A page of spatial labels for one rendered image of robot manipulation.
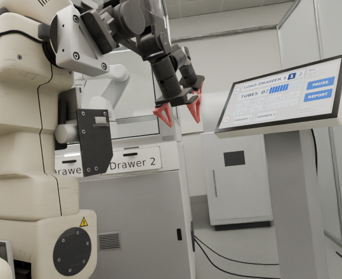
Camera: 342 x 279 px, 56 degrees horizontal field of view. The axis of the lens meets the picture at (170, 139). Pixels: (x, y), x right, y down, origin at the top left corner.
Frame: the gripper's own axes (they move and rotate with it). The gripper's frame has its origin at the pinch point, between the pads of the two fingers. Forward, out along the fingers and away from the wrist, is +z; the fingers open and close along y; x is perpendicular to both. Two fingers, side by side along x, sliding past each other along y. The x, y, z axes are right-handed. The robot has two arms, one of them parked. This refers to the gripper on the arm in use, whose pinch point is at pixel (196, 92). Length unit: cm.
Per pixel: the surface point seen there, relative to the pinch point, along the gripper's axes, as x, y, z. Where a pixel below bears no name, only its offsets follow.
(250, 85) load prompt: -14.7, -18.6, 7.9
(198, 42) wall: -226, 173, 220
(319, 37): -120, -23, 81
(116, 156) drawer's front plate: 36, 35, 17
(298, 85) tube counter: -11.5, -41.1, -2.1
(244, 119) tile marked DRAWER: 4.9, -23.8, 4.9
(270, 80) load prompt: -16.3, -27.6, 4.0
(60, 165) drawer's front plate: 53, 59, 11
